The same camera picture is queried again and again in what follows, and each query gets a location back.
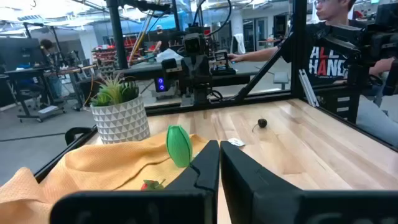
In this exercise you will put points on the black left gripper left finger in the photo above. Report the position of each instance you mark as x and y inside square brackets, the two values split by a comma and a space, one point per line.
[192, 193]

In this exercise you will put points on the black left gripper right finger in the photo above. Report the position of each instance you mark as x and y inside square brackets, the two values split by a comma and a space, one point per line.
[255, 193]

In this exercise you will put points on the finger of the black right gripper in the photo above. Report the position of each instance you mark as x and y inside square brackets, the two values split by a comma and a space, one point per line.
[207, 73]
[187, 73]

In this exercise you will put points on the red toy strawberry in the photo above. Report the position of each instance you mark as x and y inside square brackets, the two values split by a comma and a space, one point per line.
[151, 185]

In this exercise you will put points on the green ribbed toy vegetable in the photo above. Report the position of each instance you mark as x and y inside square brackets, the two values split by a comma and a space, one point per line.
[178, 145]

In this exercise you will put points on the small dark purple toy fruit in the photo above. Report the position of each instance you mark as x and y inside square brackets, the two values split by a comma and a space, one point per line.
[262, 123]

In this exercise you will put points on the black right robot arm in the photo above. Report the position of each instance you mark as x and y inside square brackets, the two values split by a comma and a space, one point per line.
[199, 97]

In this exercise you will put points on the black box with blue lights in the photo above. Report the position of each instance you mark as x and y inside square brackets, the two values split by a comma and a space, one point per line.
[160, 84]

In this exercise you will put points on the person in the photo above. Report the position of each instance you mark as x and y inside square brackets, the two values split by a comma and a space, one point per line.
[162, 39]
[329, 67]
[46, 46]

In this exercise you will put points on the white paper tag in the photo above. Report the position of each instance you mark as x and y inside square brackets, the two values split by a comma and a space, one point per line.
[236, 142]

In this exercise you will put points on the succulent in patterned white pot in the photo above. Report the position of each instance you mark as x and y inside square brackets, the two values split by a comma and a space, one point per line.
[121, 121]

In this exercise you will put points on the silver aluminium extrusion bars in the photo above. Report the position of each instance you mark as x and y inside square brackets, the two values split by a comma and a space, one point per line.
[308, 88]

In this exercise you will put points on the orange cloth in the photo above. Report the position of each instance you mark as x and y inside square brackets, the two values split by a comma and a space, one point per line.
[93, 165]

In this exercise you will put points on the black office desk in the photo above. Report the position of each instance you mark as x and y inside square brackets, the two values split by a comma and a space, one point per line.
[25, 73]

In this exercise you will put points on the black machine on stand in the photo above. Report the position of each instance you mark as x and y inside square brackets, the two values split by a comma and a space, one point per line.
[360, 49]

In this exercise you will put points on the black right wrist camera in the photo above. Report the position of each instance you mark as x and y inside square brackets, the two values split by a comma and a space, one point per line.
[194, 45]

